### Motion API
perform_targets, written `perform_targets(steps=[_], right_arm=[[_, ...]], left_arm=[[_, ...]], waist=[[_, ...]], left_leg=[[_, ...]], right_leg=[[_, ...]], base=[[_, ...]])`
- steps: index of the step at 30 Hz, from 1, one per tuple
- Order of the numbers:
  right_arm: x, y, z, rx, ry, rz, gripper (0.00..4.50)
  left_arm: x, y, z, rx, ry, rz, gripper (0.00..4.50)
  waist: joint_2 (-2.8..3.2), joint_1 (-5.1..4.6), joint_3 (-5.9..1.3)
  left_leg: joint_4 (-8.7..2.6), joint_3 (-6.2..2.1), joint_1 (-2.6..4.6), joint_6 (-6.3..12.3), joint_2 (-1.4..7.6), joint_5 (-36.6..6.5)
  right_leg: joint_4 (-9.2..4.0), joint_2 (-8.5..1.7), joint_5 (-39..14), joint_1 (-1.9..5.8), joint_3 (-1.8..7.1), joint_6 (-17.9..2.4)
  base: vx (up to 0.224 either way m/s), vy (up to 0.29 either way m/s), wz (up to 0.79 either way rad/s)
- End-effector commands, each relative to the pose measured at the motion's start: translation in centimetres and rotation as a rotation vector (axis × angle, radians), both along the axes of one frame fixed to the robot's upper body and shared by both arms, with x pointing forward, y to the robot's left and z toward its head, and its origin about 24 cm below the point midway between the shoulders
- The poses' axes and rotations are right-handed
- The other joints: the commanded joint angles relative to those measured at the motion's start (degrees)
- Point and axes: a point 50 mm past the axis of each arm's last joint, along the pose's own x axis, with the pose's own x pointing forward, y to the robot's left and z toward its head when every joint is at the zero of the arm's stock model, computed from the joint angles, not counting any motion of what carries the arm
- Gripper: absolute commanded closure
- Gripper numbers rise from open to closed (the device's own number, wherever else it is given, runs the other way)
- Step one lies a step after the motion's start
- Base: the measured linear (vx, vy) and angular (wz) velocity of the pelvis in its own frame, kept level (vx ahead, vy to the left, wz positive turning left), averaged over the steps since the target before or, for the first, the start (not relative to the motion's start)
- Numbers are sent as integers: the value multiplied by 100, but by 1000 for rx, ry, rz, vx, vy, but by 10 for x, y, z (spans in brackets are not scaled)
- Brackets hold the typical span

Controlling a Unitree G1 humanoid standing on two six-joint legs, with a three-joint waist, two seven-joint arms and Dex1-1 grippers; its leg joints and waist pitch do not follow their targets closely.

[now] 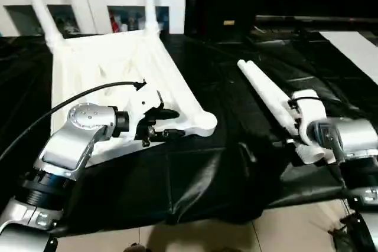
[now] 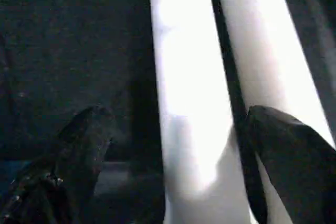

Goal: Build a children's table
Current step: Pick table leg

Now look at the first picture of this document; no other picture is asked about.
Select white glass-door cabinet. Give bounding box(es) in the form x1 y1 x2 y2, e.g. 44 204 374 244
0 0 188 36

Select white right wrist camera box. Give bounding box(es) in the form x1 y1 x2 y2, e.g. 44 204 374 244
288 89 329 148

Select white flat panel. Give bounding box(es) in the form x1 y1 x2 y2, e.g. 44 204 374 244
318 30 378 85

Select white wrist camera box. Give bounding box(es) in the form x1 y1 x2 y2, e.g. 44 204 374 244
120 89 165 145
288 89 329 148

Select white plastic table top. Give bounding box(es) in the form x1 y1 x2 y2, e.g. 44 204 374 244
50 30 219 168

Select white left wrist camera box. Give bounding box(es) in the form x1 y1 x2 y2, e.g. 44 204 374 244
120 89 165 145

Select black floor cable bundle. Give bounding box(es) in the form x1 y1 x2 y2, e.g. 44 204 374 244
326 214 378 252

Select black plastic mat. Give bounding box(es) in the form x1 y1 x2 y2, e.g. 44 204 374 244
0 28 378 238

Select dark horizontal rail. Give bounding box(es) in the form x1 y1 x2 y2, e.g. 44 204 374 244
255 15 378 27

